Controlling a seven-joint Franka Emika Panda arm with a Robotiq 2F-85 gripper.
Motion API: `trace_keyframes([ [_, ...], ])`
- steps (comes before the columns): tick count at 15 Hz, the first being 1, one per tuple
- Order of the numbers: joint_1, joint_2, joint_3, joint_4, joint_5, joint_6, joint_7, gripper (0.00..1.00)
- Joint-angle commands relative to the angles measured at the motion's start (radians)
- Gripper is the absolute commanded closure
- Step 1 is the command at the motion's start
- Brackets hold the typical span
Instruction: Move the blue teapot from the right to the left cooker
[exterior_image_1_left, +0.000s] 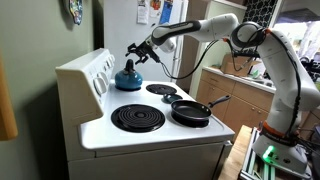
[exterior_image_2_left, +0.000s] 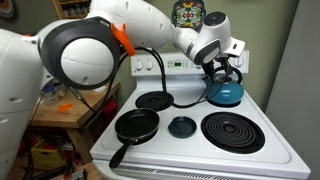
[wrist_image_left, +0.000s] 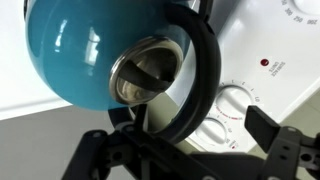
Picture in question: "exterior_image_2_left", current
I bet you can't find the colourful decorative wall plate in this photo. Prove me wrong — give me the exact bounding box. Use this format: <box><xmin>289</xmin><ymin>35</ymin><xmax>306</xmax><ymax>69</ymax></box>
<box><xmin>171</xmin><ymin>0</ymin><xmax>207</xmax><ymax>32</ymax></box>

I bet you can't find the glass jar with blue lid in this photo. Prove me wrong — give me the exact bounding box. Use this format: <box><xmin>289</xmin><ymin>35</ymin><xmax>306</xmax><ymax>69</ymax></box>
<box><xmin>42</xmin><ymin>84</ymin><xmax>61</xmax><ymax>106</ymax></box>

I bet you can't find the small white dish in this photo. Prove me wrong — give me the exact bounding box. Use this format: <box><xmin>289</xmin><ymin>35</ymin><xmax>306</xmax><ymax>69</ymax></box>
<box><xmin>92</xmin><ymin>85</ymin><xmax>108</xmax><ymax>94</ymax></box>

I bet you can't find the small orange object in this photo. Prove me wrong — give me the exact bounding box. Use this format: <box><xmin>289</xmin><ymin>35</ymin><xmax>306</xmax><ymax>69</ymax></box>
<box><xmin>56</xmin><ymin>102</ymin><xmax>74</xmax><ymax>114</ymax></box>

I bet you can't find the wooden spice rack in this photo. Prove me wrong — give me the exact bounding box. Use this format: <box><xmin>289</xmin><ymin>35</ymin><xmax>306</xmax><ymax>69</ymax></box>
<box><xmin>51</xmin><ymin>0</ymin><xmax>93</xmax><ymax>20</ymax></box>

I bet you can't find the blue teapot with black handle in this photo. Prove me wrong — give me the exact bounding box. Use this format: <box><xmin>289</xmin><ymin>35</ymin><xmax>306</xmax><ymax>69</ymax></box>
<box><xmin>203</xmin><ymin>65</ymin><xmax>245</xmax><ymax>107</ymax></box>

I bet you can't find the red container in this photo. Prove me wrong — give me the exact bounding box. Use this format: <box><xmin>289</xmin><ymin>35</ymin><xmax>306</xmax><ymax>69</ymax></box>
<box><xmin>101</xmin><ymin>99</ymin><xmax>120</xmax><ymax>123</ymax></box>

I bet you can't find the white electric stove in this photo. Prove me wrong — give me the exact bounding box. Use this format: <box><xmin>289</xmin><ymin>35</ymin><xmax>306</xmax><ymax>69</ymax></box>
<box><xmin>89</xmin><ymin>49</ymin><xmax>313</xmax><ymax>180</ymax></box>

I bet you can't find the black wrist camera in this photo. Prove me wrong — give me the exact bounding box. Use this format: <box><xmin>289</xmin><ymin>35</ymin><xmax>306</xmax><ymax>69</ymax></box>
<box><xmin>200</xmin><ymin>60</ymin><xmax>217</xmax><ymax>81</ymax></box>

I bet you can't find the yellow plastic crate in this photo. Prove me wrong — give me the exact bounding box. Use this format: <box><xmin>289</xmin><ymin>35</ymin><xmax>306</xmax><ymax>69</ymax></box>
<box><xmin>30</xmin><ymin>141</ymin><xmax>66</xmax><ymax>171</ymax></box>

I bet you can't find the white stove knob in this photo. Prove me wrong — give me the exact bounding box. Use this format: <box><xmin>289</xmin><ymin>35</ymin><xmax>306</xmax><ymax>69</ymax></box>
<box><xmin>134</xmin><ymin>58</ymin><xmax>145</xmax><ymax>72</ymax></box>
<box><xmin>144</xmin><ymin>58</ymin><xmax>155</xmax><ymax>72</ymax></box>
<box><xmin>233</xmin><ymin>55</ymin><xmax>245</xmax><ymax>69</ymax></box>

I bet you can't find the small dark blue dish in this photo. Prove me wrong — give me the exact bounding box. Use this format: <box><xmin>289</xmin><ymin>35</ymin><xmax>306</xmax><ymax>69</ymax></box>
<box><xmin>167</xmin><ymin>115</ymin><xmax>198</xmax><ymax>140</ymax></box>

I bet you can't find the black frying pan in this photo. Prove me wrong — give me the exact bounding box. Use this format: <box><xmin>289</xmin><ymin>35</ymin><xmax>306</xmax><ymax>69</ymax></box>
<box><xmin>108</xmin><ymin>108</ymin><xmax>161</xmax><ymax>169</ymax></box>

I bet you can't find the wooden butcher block table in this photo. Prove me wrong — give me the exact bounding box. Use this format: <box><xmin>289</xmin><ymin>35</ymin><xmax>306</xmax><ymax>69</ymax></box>
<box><xmin>28</xmin><ymin>81</ymin><xmax>121</xmax><ymax>165</ymax></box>

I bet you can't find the orange cable clip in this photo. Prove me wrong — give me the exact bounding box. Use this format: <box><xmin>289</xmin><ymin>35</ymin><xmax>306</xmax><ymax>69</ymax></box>
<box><xmin>110</xmin><ymin>22</ymin><xmax>137</xmax><ymax>57</ymax></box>

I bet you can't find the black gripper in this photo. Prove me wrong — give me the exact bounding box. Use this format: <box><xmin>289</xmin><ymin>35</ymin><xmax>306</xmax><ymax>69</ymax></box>
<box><xmin>217</xmin><ymin>54</ymin><xmax>234</xmax><ymax>77</ymax></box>

